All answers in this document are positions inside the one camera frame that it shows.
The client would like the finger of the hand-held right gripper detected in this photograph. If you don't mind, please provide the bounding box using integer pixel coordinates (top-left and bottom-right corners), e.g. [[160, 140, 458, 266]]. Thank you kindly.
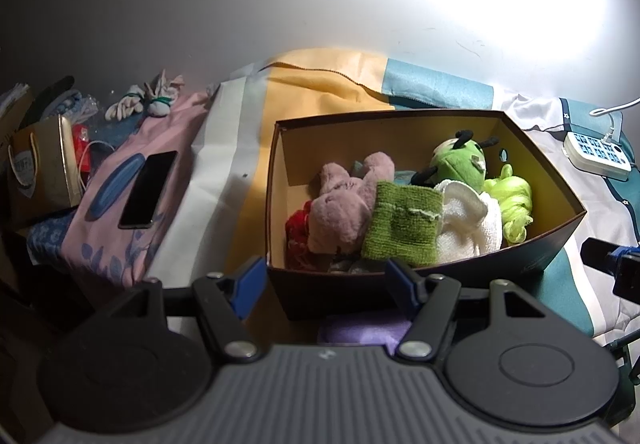
[[580, 237, 640, 301]]

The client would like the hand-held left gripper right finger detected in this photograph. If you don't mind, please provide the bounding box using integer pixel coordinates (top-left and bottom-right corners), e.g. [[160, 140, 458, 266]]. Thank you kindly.
[[385, 258, 581, 365]]

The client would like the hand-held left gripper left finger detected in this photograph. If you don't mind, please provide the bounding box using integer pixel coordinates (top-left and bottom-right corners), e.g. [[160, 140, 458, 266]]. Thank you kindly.
[[70, 257, 268, 365]]

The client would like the green towel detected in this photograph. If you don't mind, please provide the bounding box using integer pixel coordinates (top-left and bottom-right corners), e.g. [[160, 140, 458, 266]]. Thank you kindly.
[[361, 181, 443, 267]]

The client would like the red soft item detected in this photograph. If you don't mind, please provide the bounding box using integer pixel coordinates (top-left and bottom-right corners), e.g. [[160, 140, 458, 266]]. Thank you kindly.
[[285, 201, 316, 270]]

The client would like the black cardboard box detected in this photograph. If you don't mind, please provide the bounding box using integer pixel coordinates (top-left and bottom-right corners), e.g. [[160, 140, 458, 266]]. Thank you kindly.
[[265, 109, 587, 322]]

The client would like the white towel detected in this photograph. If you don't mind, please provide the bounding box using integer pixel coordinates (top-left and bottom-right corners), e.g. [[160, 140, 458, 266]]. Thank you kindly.
[[432, 179, 502, 262]]

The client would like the pink plush toy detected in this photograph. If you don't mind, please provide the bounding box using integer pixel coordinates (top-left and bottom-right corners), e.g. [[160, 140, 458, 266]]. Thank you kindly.
[[306, 151, 396, 255]]

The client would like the teal cloth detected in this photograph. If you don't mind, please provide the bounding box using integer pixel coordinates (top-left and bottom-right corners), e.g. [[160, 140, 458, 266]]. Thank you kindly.
[[350, 159, 416, 187]]

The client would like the green frog plush toy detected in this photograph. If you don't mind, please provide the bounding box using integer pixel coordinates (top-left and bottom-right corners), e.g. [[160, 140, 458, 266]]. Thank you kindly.
[[411, 130, 501, 190]]

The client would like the purple cloth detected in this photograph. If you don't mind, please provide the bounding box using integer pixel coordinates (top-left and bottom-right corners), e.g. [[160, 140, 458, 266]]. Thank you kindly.
[[317, 314, 413, 346]]

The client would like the white power strip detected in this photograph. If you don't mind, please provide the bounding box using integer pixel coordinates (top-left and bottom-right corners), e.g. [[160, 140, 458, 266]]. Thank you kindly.
[[562, 130, 633, 182]]

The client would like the dark stand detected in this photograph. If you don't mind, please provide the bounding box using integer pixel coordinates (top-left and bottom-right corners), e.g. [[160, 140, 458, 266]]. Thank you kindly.
[[600, 331, 640, 427]]

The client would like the teal grey star bed sheet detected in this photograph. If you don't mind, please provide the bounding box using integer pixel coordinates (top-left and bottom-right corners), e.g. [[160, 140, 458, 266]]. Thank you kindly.
[[145, 48, 640, 340]]

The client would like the black smartphone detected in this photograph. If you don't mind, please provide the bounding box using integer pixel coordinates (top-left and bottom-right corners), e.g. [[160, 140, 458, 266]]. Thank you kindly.
[[118, 150, 179, 230]]

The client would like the pink leaf print cloth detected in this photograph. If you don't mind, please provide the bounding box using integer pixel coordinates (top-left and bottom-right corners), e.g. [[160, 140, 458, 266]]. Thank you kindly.
[[27, 84, 221, 287]]

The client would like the white gloves bundle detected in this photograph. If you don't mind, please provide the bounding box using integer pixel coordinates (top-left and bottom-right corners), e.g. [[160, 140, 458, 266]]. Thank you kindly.
[[104, 69, 187, 121]]

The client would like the red packet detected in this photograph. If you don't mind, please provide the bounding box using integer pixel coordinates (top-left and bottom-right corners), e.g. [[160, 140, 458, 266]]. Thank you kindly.
[[72, 123, 93, 175]]

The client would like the gold gift bag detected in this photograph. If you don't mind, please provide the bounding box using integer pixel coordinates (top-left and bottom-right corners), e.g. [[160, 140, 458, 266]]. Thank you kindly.
[[7, 114, 86, 227]]

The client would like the dark flat object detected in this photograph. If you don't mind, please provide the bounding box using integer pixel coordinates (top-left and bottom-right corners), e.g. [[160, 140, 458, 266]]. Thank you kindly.
[[22, 76, 76, 117]]

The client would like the grey plugged power cable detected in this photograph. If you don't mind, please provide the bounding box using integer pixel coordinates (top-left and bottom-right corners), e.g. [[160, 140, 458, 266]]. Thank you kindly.
[[589, 97, 640, 145]]

